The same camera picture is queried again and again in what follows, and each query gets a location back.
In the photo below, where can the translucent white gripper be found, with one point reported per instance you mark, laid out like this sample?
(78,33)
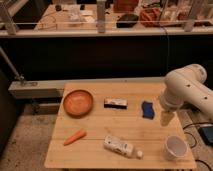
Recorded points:
(166,117)

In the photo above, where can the white plastic bottle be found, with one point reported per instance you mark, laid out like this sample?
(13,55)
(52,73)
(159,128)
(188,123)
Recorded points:
(121,147)

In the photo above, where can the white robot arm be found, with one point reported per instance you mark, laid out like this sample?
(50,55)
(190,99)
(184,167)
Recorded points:
(182,85)

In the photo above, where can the orange ceramic bowl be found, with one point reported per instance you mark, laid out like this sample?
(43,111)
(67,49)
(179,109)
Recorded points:
(78,103)

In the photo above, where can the blue sponge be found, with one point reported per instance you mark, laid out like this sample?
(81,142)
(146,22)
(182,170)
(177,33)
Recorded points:
(148,111)

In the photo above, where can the white plastic cup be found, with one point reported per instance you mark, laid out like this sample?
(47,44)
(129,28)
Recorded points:
(175,148)

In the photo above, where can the black pedal device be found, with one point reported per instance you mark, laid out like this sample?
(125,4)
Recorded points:
(206,133)

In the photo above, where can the black and white eraser block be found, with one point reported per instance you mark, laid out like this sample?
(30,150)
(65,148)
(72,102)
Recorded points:
(115,103)

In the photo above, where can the orange carrot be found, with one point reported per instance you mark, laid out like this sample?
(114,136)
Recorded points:
(79,134)

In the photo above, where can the black computer mouse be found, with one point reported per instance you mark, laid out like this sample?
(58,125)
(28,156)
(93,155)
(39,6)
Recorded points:
(127,21)

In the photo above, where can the grey metal beam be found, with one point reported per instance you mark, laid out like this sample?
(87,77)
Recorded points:
(37,89)

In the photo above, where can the background wooden workbench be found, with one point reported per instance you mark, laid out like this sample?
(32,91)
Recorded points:
(56,18)

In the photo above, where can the metal clamp rod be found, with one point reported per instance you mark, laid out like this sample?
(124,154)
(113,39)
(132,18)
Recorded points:
(20,78)

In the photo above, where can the aluminium frame post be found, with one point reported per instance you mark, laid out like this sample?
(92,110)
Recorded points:
(101,16)

